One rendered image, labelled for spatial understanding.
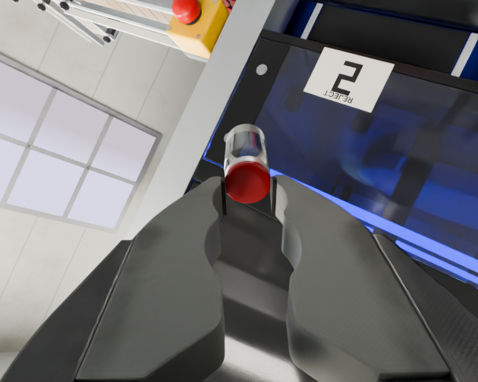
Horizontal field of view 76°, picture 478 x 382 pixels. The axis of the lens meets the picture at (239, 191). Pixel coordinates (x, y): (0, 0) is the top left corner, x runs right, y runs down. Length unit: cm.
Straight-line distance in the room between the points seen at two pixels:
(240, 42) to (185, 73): 271
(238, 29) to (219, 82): 8
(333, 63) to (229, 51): 15
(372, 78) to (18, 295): 327
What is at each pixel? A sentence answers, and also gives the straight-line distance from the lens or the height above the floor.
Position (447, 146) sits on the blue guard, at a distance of 39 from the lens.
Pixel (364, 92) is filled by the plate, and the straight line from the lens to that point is 40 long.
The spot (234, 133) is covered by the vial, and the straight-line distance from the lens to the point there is 16.
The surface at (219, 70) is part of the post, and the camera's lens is 46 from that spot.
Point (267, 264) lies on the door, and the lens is 39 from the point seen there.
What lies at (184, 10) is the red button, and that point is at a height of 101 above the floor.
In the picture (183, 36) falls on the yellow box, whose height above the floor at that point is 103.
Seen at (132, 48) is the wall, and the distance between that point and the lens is 300.
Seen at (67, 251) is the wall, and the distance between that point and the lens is 325.
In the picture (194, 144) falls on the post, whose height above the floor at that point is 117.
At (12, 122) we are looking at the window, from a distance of 285.
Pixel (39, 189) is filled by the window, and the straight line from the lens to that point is 297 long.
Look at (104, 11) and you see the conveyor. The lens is 89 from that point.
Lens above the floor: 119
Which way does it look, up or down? 2 degrees up
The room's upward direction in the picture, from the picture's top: 154 degrees counter-clockwise
